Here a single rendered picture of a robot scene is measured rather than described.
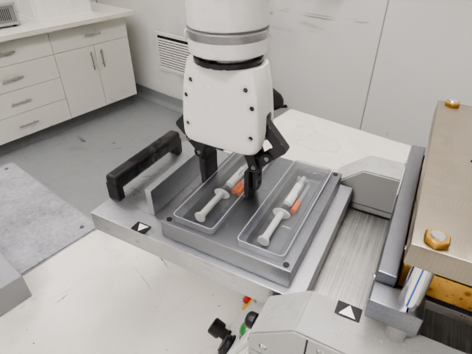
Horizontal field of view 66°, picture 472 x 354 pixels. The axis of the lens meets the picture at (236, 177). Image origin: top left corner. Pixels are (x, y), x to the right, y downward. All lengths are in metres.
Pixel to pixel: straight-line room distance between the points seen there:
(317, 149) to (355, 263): 0.62
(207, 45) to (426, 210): 0.24
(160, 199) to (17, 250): 0.43
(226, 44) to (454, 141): 0.24
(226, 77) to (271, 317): 0.24
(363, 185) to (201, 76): 0.28
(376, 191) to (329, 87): 1.68
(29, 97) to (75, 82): 0.34
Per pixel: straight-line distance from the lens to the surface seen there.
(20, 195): 1.01
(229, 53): 0.36
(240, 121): 0.39
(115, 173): 0.51
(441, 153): 0.39
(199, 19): 0.37
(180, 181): 0.52
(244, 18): 0.36
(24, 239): 0.88
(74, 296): 0.73
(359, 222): 0.56
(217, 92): 0.39
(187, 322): 0.64
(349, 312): 0.36
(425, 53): 1.99
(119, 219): 0.50
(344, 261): 0.50
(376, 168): 0.55
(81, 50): 2.89
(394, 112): 2.11
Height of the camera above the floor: 1.29
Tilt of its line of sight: 35 degrees down
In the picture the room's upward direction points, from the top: straight up
